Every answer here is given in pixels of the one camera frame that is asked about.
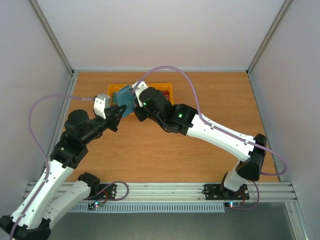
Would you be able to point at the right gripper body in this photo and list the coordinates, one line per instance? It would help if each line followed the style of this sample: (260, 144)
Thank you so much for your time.
(139, 112)

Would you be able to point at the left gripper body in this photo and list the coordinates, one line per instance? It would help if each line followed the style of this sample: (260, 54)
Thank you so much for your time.
(110, 115)

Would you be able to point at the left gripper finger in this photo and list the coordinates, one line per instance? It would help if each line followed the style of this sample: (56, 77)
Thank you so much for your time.
(116, 116)
(117, 108)

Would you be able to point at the teal card holder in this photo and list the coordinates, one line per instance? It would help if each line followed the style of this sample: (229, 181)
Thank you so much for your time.
(124, 97)

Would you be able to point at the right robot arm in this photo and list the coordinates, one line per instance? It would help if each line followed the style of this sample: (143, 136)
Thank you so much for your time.
(185, 120)

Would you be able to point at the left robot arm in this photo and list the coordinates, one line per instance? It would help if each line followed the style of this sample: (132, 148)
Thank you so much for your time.
(35, 218)

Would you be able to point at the red cards stack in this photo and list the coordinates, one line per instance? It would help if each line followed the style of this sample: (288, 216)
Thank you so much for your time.
(166, 94)

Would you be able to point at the left yellow bin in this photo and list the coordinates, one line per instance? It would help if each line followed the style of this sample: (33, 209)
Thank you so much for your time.
(112, 89)

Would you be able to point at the yellow bin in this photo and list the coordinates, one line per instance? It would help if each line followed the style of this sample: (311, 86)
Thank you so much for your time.
(112, 89)
(163, 86)

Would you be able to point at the right yellow bin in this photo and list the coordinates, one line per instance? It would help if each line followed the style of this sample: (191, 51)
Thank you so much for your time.
(163, 86)

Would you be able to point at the left circuit board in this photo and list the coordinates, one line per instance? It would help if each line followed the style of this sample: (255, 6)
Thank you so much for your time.
(94, 205)

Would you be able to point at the circuit board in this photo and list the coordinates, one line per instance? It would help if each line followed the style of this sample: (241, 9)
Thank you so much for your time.
(94, 205)
(232, 204)

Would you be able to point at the right circuit board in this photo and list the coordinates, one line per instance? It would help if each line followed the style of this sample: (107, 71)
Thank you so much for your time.
(232, 204)

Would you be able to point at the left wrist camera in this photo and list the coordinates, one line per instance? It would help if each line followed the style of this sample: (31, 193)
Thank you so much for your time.
(101, 102)

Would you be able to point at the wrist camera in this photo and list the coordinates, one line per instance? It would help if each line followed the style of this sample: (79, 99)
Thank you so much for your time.
(138, 88)
(101, 102)

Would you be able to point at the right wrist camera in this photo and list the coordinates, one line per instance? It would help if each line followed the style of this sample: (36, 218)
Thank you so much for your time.
(138, 88)

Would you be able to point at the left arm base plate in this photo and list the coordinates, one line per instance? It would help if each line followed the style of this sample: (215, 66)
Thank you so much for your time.
(102, 192)

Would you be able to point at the aluminium front rail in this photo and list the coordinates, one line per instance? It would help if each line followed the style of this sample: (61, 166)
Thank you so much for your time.
(183, 192)

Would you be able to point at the grey slotted cable duct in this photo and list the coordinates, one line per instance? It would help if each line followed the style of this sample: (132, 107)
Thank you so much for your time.
(160, 207)

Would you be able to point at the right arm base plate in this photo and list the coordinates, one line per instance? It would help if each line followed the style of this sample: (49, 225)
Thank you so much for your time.
(214, 192)

